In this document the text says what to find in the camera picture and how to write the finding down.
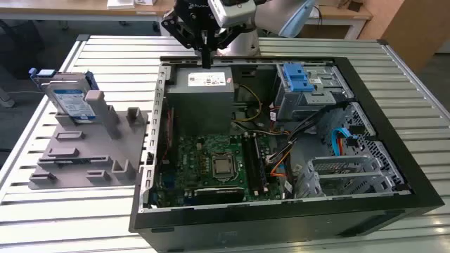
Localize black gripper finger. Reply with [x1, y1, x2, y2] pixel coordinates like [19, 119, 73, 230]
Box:
[207, 23, 247, 70]
[160, 10, 208, 70]

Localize black power wire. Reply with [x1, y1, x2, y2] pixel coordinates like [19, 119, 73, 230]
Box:
[284, 101, 364, 140]

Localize hard disk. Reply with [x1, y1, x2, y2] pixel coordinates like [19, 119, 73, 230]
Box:
[29, 68, 99, 123]

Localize blue data wire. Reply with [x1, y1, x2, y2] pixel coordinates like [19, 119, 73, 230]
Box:
[330, 126, 359, 156]

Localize silver disk bay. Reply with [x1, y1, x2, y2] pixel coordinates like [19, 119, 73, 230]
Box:
[295, 155, 402, 198]

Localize large white box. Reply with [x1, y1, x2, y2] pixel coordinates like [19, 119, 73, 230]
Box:
[107, 0, 136, 10]

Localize blue drive latch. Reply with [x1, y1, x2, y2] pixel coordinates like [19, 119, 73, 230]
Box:
[283, 63, 314, 92]

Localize grey power supply unit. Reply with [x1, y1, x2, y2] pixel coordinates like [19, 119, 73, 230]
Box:
[164, 66, 235, 137]

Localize wooden desk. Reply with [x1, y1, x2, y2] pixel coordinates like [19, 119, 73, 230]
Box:
[0, 0, 165, 35]
[298, 0, 374, 40]

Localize silver optical drive cage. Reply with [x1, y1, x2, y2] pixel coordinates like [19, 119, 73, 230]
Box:
[274, 63, 354, 123]

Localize small black box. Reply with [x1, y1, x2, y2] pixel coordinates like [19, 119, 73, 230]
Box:
[347, 0, 366, 13]

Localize CPU socket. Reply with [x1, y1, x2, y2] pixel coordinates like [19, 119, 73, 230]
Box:
[208, 150, 236, 183]

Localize green motherboard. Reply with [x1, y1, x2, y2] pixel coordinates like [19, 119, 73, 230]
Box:
[153, 133, 282, 209]

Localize black RAM slot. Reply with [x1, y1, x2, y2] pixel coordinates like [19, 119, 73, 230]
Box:
[248, 133, 266, 195]
[243, 133, 259, 196]

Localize grey parts rack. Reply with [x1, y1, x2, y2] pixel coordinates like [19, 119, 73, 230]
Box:
[28, 91, 151, 190]

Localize silver CPU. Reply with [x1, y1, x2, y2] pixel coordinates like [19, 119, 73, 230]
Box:
[212, 157, 235, 179]

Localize brown wooden cabinet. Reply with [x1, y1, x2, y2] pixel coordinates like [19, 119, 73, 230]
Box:
[358, 0, 450, 74]

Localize black graphics card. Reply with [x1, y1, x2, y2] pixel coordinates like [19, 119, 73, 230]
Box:
[192, 186, 246, 206]

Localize black PC case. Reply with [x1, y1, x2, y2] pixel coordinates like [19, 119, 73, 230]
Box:
[128, 55, 446, 253]

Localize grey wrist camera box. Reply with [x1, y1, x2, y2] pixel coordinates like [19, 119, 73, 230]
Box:
[207, 0, 258, 28]

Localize yellow wire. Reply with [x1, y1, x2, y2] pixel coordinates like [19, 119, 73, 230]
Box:
[234, 84, 264, 123]

